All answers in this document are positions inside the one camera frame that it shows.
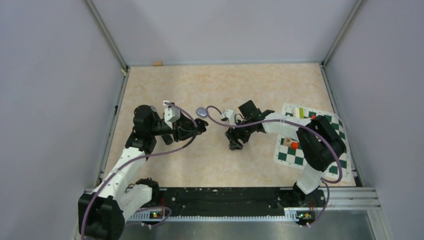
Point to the yellow-green white block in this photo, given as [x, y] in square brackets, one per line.
[300, 112]

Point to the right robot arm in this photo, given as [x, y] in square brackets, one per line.
[318, 141]

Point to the purple earbud charging case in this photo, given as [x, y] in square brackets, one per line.
[202, 112]

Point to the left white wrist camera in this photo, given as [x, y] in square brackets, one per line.
[171, 114]

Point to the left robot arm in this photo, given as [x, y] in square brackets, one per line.
[104, 212]

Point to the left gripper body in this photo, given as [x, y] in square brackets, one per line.
[177, 130]

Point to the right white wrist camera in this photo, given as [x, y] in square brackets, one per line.
[229, 116]

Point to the green white chessboard mat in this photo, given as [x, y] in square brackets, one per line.
[298, 155]

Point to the wooden letter cube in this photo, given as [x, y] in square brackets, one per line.
[287, 142]

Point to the black rectangular bar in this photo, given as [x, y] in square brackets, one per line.
[168, 139]

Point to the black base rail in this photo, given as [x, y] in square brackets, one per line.
[237, 203]

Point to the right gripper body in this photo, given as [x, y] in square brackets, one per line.
[243, 132]

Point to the small cork piece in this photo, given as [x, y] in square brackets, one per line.
[157, 63]

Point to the small orange red block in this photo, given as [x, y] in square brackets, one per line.
[294, 145]

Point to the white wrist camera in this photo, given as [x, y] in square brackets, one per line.
[229, 116]
[171, 114]

